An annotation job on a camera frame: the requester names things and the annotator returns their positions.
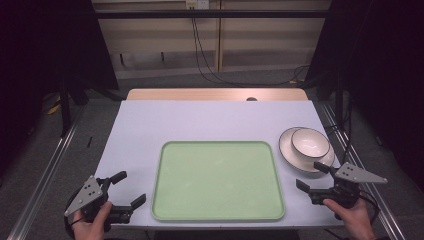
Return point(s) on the white plate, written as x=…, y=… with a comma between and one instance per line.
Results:
x=287, y=150

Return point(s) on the small black stick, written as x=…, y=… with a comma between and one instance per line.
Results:
x=89, y=142

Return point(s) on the wooden post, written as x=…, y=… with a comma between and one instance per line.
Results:
x=219, y=36

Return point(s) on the person's left hand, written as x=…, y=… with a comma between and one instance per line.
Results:
x=89, y=230

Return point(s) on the white bowl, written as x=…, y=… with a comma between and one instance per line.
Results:
x=310, y=143

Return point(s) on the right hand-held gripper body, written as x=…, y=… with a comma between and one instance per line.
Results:
x=353, y=175

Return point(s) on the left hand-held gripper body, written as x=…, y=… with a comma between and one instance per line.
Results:
x=87, y=195

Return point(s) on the dark curtain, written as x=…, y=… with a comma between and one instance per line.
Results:
x=383, y=60
x=43, y=43

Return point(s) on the wooden table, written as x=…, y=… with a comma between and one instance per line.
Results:
x=186, y=94

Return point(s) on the person's right hand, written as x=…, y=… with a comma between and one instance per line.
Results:
x=357, y=221

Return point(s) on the aluminium rail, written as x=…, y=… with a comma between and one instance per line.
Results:
x=43, y=170
x=373, y=191

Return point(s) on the black metal stand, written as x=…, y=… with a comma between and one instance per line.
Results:
x=65, y=106

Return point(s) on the white wall socket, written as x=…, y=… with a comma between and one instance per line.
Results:
x=197, y=3

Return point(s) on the green tray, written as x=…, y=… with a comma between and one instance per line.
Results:
x=218, y=181

